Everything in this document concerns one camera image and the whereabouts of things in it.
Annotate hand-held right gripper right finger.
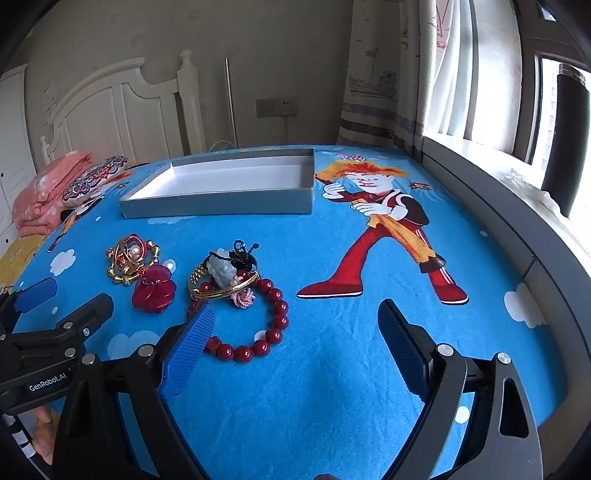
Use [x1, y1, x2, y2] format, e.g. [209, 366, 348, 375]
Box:
[377, 298, 546, 480]

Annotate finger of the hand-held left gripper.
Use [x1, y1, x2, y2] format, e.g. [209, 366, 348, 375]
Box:
[0, 277, 58, 333]
[0, 292, 115, 356]

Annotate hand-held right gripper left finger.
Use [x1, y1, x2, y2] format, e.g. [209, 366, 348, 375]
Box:
[51, 302, 218, 480]

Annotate gold bead bracelet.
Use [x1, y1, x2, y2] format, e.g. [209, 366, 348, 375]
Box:
[106, 235, 162, 287]

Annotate gold bangle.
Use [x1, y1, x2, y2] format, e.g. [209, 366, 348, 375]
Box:
[188, 263, 262, 301]

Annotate red glossy bracelet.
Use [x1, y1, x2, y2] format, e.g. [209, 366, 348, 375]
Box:
[131, 264, 179, 315]

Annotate pink knotted cord charm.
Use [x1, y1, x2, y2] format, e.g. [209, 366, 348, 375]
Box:
[230, 270, 256, 309]

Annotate thin gold bangles with pearl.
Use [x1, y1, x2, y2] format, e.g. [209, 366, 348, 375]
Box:
[117, 234, 151, 268]

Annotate dark red bead bracelet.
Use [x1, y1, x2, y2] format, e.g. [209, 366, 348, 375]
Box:
[187, 277, 290, 363]

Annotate green pendant with black cord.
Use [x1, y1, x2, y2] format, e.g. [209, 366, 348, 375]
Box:
[228, 239, 260, 273]

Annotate grey shallow cardboard box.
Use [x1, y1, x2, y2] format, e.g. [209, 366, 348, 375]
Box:
[119, 148, 316, 220]

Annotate person's left hand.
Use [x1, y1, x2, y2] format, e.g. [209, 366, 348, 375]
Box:
[32, 404, 63, 462]

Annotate yellow sheet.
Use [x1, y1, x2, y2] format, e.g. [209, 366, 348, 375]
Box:
[0, 233, 49, 291]

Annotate blue cartoon bedsheet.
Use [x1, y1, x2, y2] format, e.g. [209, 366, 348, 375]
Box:
[0, 145, 568, 480]

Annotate pink folded blanket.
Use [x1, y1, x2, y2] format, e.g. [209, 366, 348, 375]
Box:
[11, 150, 95, 238]

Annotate patterned round pillow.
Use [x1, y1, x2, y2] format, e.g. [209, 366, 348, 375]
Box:
[62, 156, 129, 204]

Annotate white wardrobe door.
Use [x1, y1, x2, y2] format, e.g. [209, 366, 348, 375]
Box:
[0, 65, 28, 250]

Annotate white wooden headboard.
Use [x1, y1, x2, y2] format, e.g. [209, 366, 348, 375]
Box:
[39, 50, 207, 167]

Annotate white lace cloth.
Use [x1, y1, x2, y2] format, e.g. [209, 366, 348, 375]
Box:
[501, 168, 573, 217]

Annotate metal rod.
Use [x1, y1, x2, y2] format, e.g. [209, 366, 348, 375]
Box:
[224, 58, 239, 148]

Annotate black cylinder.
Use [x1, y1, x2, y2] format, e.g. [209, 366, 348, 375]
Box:
[541, 64, 591, 217]

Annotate ship print curtain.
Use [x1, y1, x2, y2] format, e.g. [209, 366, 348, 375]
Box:
[336, 0, 430, 153]

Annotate white sheer curtain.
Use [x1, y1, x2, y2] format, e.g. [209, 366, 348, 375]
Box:
[418, 0, 490, 139]

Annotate white power cable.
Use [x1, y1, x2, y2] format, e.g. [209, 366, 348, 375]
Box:
[207, 115, 291, 152]

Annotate wall socket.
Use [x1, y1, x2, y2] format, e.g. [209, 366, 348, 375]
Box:
[256, 96, 298, 117]

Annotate dark window frame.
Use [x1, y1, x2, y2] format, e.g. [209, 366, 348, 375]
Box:
[510, 0, 591, 164]

